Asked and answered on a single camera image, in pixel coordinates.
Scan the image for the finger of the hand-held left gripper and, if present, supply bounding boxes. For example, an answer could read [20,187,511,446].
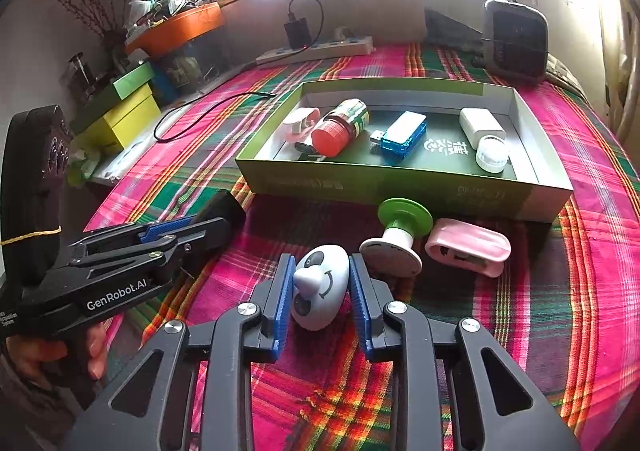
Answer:
[81,215,199,253]
[65,217,232,283]

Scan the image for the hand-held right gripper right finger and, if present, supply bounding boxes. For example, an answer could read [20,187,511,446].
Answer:
[348,253,583,451]

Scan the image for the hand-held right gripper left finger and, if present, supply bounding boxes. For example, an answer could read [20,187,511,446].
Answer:
[60,253,296,451]

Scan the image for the white panda toy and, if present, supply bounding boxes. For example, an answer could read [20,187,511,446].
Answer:
[290,245,351,332]

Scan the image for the green cardboard box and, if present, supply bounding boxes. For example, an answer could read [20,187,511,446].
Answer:
[235,77,575,224]

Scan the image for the pink hair clip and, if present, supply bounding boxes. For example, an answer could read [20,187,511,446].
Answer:
[282,107,322,143]

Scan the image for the blue usb tester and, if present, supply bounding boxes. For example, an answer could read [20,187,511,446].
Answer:
[369,110,428,164]

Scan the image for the small white jar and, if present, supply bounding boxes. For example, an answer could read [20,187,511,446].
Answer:
[475,135,511,175]

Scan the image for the white charger adapter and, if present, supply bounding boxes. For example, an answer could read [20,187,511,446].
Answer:
[459,106,507,150]

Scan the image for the person's left hand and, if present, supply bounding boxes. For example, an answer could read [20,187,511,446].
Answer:
[5,322,109,381]

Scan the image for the green and white knob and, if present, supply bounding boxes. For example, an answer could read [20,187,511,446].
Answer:
[359,198,434,277]

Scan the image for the yellow box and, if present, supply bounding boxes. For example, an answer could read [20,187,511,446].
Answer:
[97,84,162,154]

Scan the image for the pink plastic case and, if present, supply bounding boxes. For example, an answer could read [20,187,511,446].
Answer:
[425,218,512,278]

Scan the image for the red-lid bottle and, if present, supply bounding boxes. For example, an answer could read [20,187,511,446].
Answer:
[311,98,371,157]

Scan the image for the glass jar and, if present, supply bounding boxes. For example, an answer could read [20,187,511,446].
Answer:
[67,51,99,98]

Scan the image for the plaid blanket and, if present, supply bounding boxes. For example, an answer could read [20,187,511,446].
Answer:
[82,42,640,451]

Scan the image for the orange tray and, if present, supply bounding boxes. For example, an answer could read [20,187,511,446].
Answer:
[124,1,223,57]

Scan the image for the white power strip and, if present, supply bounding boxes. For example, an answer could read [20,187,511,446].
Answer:
[256,35,375,68]

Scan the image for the dried branches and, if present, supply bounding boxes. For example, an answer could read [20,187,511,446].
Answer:
[30,0,132,63]

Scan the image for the black charger adapter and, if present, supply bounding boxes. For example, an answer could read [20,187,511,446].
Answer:
[284,18,311,49]

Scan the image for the pile of clutter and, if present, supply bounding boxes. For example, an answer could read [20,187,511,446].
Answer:
[122,0,251,32]

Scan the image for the grey space heater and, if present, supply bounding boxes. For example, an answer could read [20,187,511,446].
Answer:
[472,0,550,84]

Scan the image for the thin black cable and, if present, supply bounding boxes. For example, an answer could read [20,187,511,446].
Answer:
[154,92,277,142]

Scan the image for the black charger cable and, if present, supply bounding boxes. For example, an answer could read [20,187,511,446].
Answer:
[287,0,325,50]

